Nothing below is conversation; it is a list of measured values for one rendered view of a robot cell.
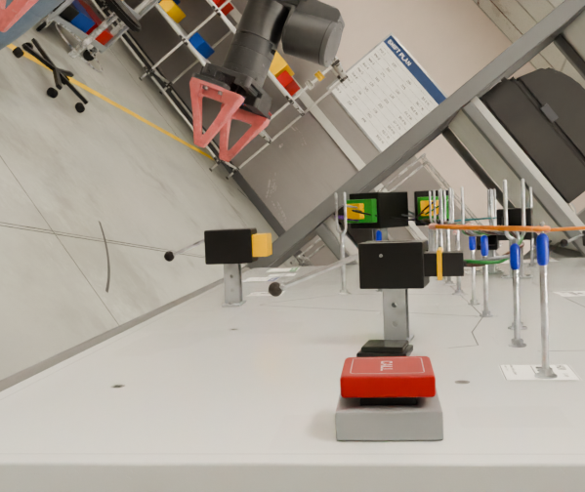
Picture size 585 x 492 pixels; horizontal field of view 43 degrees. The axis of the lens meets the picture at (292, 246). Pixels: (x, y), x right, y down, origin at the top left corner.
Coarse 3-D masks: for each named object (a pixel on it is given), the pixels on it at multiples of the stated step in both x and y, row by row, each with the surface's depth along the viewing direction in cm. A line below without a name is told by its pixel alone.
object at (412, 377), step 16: (352, 368) 41; (368, 368) 41; (384, 368) 40; (400, 368) 40; (416, 368) 40; (432, 368) 40; (352, 384) 39; (368, 384) 39; (384, 384) 39; (400, 384) 39; (416, 384) 39; (432, 384) 38; (368, 400) 40; (384, 400) 40; (400, 400) 40
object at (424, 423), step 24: (336, 408) 40; (360, 408) 39; (384, 408) 39; (408, 408) 39; (432, 408) 39; (336, 432) 39; (360, 432) 39; (384, 432) 39; (408, 432) 38; (432, 432) 38
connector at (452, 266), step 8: (424, 256) 64; (432, 256) 63; (448, 256) 63; (456, 256) 63; (424, 264) 64; (432, 264) 63; (448, 264) 63; (456, 264) 63; (464, 264) 63; (424, 272) 64; (432, 272) 64; (448, 272) 63; (456, 272) 63
